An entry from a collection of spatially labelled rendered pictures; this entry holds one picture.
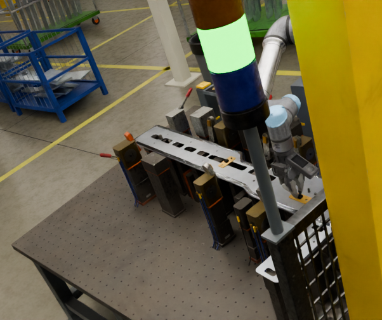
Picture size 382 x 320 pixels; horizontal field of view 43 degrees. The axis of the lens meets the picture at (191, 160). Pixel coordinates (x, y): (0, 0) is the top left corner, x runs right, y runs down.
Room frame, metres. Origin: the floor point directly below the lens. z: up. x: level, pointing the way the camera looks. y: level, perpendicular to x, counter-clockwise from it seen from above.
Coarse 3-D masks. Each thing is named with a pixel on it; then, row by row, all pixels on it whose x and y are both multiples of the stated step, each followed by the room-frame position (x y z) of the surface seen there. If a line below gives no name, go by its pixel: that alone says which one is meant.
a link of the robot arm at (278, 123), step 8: (272, 112) 1.43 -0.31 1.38; (280, 112) 1.41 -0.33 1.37; (288, 112) 1.45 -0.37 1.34; (272, 120) 1.41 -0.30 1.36; (280, 120) 1.41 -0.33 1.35; (288, 120) 1.43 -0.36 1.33; (272, 128) 1.42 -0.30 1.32; (280, 128) 1.41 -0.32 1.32; (288, 128) 1.42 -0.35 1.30; (272, 136) 1.42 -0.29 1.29; (280, 136) 1.41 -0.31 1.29; (288, 136) 1.41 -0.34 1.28
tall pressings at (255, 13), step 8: (248, 0) 6.33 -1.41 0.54; (256, 0) 6.21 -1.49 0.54; (264, 0) 6.06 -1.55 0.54; (272, 0) 5.91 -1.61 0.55; (280, 0) 6.02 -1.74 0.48; (248, 8) 6.32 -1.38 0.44; (256, 8) 6.18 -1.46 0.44; (272, 8) 6.19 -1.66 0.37; (280, 8) 6.04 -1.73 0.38; (248, 16) 6.32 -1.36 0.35; (256, 16) 6.19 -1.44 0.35
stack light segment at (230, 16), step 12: (192, 0) 0.63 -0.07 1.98; (204, 0) 0.62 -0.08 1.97; (216, 0) 0.61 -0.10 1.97; (228, 0) 0.62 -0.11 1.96; (240, 0) 0.63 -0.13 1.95; (192, 12) 0.64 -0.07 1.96; (204, 12) 0.62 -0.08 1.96; (216, 12) 0.61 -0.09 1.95; (228, 12) 0.61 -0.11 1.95; (240, 12) 0.63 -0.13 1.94; (204, 24) 0.62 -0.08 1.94; (216, 24) 0.62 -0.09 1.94; (228, 24) 0.62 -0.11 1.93
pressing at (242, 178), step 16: (160, 128) 2.44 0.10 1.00; (144, 144) 2.32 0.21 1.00; (160, 144) 2.25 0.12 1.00; (192, 144) 2.13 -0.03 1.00; (208, 144) 2.07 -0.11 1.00; (176, 160) 2.04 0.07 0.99; (192, 160) 1.98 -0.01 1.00; (208, 160) 1.93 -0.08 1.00; (240, 160) 1.82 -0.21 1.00; (224, 176) 1.75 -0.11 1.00; (240, 176) 1.71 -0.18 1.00; (272, 176) 1.63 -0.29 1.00; (320, 176) 1.51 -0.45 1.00; (288, 192) 1.48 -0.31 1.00; (304, 192) 1.45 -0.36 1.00; (288, 208) 1.40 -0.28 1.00
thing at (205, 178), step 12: (204, 180) 1.70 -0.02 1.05; (216, 180) 1.71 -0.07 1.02; (204, 192) 1.67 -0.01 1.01; (216, 192) 1.70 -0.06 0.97; (204, 204) 1.68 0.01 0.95; (216, 204) 1.70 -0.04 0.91; (216, 216) 1.69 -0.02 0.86; (216, 228) 1.67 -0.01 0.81; (228, 228) 1.70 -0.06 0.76; (216, 240) 1.70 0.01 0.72; (228, 240) 1.69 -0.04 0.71
